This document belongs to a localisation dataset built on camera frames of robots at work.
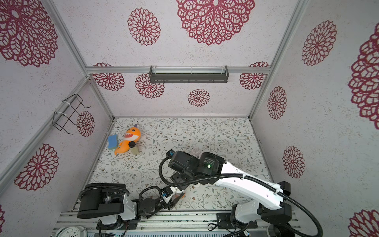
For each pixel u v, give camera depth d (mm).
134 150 953
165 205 652
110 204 492
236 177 393
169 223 734
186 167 432
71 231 684
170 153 552
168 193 626
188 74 927
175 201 689
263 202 396
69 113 793
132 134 996
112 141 1044
